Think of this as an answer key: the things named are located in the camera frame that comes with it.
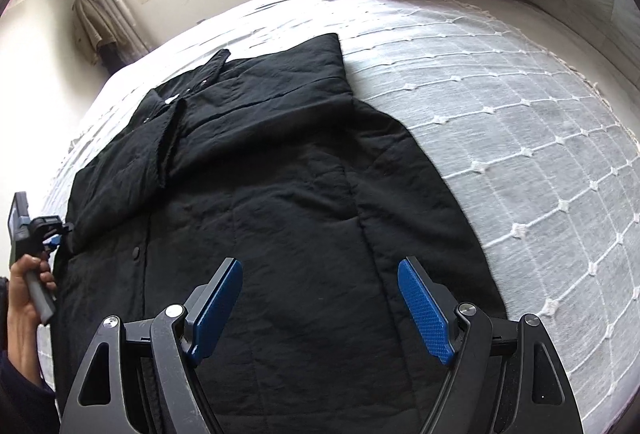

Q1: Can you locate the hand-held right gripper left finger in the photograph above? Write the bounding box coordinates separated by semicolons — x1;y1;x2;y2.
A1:
59;258;244;434

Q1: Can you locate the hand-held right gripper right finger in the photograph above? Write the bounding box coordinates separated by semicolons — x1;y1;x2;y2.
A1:
397;256;585;434

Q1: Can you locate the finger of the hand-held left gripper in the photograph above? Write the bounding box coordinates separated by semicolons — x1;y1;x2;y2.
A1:
44;223;76;251

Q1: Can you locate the black padded coat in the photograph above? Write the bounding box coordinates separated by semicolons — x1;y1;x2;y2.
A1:
50;33;508;434

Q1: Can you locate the person's left forearm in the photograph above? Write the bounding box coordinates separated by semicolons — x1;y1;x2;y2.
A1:
0;276;61;434

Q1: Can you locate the person's left hand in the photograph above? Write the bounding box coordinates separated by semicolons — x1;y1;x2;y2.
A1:
7;256;58;350

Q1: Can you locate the white grid bedspread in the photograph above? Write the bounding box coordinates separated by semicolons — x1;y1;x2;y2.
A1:
35;0;640;434

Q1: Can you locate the beige hanging garment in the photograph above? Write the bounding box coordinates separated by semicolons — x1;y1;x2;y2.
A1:
72;0;121;65

